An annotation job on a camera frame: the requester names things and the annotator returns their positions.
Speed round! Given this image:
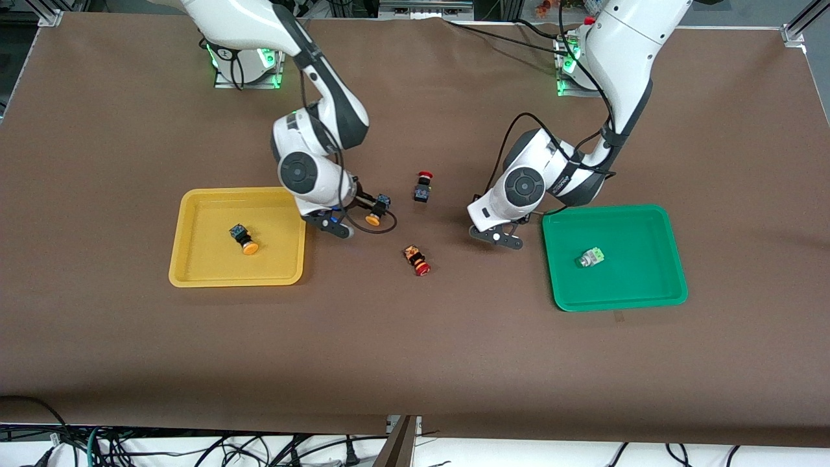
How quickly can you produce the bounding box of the yellow push button switch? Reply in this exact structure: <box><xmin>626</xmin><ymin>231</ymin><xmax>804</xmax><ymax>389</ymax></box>
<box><xmin>228</xmin><ymin>223</ymin><xmax>260</xmax><ymax>256</ymax></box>
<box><xmin>364</xmin><ymin>193</ymin><xmax>392</xmax><ymax>227</ymax></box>

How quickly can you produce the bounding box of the red button orange body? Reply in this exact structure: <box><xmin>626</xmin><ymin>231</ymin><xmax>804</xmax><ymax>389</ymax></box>
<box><xmin>403</xmin><ymin>244</ymin><xmax>432</xmax><ymax>277</ymax></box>

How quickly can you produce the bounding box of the yellow plastic tray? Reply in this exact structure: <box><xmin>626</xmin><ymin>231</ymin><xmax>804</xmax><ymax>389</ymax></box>
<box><xmin>169</xmin><ymin>187</ymin><xmax>306</xmax><ymax>288</ymax></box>

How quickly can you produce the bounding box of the green plastic tray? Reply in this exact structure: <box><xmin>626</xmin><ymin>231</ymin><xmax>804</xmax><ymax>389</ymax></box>
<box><xmin>542</xmin><ymin>204</ymin><xmax>689</xmax><ymax>313</ymax></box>

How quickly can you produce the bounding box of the brown table mat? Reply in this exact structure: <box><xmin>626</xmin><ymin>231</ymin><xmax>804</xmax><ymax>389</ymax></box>
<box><xmin>0</xmin><ymin>12</ymin><xmax>830</xmax><ymax>448</ymax></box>

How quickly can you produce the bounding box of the brown table support beam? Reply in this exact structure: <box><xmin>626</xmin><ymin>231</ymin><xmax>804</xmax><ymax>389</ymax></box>
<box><xmin>373</xmin><ymin>415</ymin><xmax>419</xmax><ymax>467</ymax></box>

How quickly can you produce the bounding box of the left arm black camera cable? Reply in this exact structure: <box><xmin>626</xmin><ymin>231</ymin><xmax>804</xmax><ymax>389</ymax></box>
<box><xmin>475</xmin><ymin>112</ymin><xmax>617</xmax><ymax>208</ymax></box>

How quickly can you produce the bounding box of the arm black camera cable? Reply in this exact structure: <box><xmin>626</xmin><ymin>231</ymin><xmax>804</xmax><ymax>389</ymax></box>
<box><xmin>475</xmin><ymin>112</ymin><xmax>617</xmax><ymax>208</ymax></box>
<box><xmin>295</xmin><ymin>55</ymin><xmax>397</xmax><ymax>235</ymax></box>

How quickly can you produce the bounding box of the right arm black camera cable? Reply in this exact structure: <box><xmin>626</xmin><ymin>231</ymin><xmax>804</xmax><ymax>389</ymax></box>
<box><xmin>295</xmin><ymin>55</ymin><xmax>397</xmax><ymax>235</ymax></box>

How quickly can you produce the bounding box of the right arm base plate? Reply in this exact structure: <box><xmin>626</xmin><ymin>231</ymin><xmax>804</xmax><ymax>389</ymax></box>
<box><xmin>214</xmin><ymin>49</ymin><xmax>284</xmax><ymax>90</ymax></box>

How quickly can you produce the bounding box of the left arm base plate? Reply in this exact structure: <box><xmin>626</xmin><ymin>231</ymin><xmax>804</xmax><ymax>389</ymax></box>
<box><xmin>554</xmin><ymin>32</ymin><xmax>600</xmax><ymax>98</ymax></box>

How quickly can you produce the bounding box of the black base loop cable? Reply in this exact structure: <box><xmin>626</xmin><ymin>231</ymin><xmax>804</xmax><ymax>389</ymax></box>
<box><xmin>198</xmin><ymin>36</ymin><xmax>246</xmax><ymax>90</ymax></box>

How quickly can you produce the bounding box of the long black table cable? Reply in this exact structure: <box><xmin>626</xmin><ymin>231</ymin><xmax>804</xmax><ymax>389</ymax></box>
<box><xmin>444</xmin><ymin>18</ymin><xmax>562</xmax><ymax>54</ymax></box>

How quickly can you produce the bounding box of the short black table cable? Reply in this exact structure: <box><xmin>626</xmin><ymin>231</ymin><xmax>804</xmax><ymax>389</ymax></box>
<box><xmin>516</xmin><ymin>18</ymin><xmax>562</xmax><ymax>40</ymax></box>

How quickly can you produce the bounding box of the aluminium profile rail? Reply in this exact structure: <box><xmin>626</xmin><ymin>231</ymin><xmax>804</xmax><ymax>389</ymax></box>
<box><xmin>379</xmin><ymin>0</ymin><xmax>474</xmax><ymax>20</ymax></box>

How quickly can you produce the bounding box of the green floor cable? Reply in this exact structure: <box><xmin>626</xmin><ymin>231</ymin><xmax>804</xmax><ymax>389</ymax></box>
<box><xmin>83</xmin><ymin>425</ymin><xmax>106</xmax><ymax>467</ymax></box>

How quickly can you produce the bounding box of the aluminium frame corner post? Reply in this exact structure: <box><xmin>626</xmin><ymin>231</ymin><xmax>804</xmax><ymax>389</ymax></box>
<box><xmin>781</xmin><ymin>0</ymin><xmax>830</xmax><ymax>46</ymax></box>
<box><xmin>36</xmin><ymin>0</ymin><xmax>65</xmax><ymax>28</ymax></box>

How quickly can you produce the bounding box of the thick black floor cable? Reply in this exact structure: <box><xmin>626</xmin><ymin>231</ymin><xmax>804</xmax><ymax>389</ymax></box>
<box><xmin>0</xmin><ymin>394</ymin><xmax>75</xmax><ymax>451</ymax></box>

